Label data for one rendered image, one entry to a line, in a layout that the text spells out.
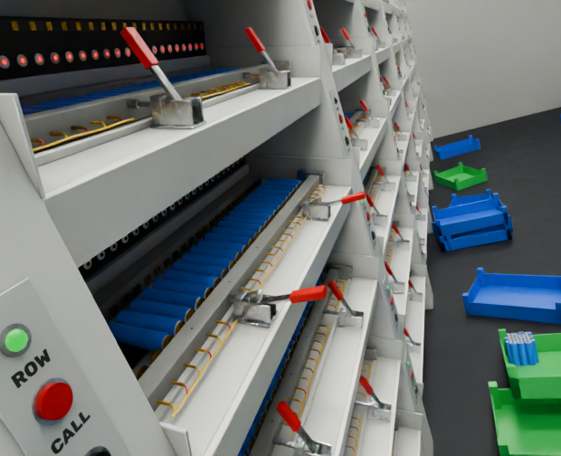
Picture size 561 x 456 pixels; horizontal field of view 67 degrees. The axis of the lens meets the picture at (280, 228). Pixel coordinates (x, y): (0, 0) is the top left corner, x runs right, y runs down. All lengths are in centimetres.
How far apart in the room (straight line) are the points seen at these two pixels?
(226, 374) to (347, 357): 33
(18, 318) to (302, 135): 65
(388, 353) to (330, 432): 42
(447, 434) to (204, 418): 101
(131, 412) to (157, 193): 14
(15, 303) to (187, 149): 18
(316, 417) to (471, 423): 77
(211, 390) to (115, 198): 18
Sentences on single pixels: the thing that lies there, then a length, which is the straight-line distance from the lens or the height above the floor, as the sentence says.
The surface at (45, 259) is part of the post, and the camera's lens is 24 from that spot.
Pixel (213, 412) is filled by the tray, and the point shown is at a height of 75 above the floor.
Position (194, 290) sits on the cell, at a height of 79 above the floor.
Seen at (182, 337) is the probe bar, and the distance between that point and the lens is 39.
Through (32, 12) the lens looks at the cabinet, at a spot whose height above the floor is 111.
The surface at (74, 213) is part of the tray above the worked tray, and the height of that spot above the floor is 93.
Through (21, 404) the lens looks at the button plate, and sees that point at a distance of 23.
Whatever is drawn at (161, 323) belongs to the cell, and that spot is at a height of 79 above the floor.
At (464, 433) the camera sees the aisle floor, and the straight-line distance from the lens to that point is 131.
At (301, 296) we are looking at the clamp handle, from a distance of 41.
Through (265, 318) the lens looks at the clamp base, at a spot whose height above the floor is 76.
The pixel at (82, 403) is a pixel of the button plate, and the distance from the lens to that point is 25.
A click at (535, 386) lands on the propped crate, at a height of 13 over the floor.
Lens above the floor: 96
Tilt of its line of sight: 18 degrees down
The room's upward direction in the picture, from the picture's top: 19 degrees counter-clockwise
